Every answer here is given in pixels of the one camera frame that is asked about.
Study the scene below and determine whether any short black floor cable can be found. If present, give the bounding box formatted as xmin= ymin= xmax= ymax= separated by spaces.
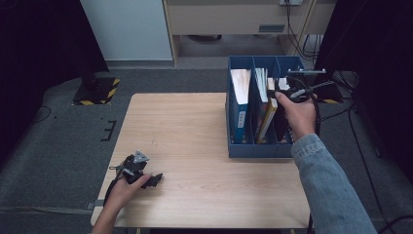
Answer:
xmin=319 ymin=106 xmax=355 ymax=124

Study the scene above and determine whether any beige desk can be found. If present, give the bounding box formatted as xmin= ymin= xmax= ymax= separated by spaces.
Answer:
xmin=162 ymin=0 xmax=337 ymax=67

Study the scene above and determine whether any left hand-held gripper black cable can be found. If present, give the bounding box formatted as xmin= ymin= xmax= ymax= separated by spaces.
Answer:
xmin=103 ymin=172 xmax=124 ymax=207

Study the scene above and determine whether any black cable bundle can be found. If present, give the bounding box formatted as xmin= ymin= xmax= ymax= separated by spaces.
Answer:
xmin=284 ymin=2 xmax=323 ymax=62

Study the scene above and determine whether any black book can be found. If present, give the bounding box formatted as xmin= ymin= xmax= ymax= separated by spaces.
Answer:
xmin=273 ymin=76 xmax=294 ymax=143

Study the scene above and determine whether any blue file rack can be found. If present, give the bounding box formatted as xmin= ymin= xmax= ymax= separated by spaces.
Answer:
xmin=225 ymin=55 xmax=306 ymax=160

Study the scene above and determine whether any hand-held gripper black cable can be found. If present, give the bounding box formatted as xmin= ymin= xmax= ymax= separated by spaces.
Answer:
xmin=103 ymin=172 xmax=124 ymax=207
xmin=306 ymin=93 xmax=323 ymax=138

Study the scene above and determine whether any right hand-held gripper black cable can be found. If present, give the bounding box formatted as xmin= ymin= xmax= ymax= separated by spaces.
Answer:
xmin=306 ymin=93 xmax=323 ymax=138

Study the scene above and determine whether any dark curtain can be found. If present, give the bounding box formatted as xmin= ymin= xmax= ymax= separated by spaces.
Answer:
xmin=313 ymin=0 xmax=413 ymax=183
xmin=0 ymin=0 xmax=110 ymax=167

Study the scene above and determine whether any yellow book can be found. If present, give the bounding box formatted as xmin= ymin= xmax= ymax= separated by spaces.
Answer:
xmin=255 ymin=77 xmax=280 ymax=145

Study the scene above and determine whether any grey tape strip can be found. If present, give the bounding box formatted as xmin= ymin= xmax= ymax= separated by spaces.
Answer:
xmin=85 ymin=200 xmax=105 ymax=211

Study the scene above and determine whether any long black floor cable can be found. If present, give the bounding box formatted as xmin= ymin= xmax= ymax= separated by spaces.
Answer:
xmin=348 ymin=106 xmax=391 ymax=228

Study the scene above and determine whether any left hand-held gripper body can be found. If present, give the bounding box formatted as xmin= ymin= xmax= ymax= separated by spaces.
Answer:
xmin=116 ymin=149 xmax=151 ymax=185

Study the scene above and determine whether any person's right hand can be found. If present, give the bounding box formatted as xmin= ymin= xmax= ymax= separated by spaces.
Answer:
xmin=274 ymin=91 xmax=317 ymax=143

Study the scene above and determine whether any illustrated teal book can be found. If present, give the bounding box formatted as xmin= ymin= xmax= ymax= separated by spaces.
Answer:
xmin=254 ymin=66 xmax=271 ymax=141

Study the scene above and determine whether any white cabinet panel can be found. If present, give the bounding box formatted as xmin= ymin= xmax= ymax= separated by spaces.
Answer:
xmin=79 ymin=0 xmax=173 ymax=61

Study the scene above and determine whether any thin black floor cable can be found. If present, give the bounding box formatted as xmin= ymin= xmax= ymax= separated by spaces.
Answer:
xmin=31 ymin=105 xmax=53 ymax=124

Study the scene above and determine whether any grey label plate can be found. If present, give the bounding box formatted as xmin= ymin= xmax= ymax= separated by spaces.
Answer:
xmin=258 ymin=23 xmax=285 ymax=34

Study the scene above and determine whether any thick black floor cable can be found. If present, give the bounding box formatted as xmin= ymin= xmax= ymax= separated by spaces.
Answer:
xmin=376 ymin=214 xmax=413 ymax=234

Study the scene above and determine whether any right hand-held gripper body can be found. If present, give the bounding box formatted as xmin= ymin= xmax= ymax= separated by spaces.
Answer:
xmin=284 ymin=68 xmax=336 ymax=103

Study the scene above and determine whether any person's left hand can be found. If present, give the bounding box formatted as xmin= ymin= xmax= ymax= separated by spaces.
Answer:
xmin=103 ymin=174 xmax=152 ymax=213

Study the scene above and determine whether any black striped stand base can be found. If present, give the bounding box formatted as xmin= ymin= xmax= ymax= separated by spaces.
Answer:
xmin=72 ymin=71 xmax=121 ymax=106
xmin=311 ymin=74 xmax=345 ymax=105

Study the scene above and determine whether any thick light blue book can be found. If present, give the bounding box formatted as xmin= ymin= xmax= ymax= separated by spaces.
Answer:
xmin=229 ymin=68 xmax=253 ymax=145

